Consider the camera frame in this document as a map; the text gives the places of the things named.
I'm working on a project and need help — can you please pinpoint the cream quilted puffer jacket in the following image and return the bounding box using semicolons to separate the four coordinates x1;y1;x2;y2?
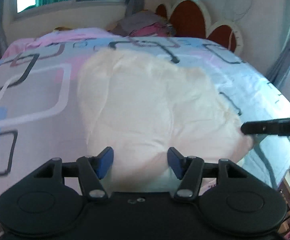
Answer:
77;49;253;192

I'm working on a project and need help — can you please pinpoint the pile of folded clothes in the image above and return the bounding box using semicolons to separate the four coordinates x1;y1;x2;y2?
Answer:
108;10;176;37

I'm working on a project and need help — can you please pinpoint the patterned pastel bed sheet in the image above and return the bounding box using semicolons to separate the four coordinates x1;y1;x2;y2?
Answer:
0;37;290;194

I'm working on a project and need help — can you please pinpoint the pink blanket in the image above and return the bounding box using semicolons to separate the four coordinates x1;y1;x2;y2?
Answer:
1;28;117;59

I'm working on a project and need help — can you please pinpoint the red white scalloped headboard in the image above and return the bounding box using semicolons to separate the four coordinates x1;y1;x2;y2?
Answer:
155;0;244;56

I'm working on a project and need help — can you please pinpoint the white charging cable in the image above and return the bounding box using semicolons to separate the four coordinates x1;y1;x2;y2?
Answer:
221;0;256;53

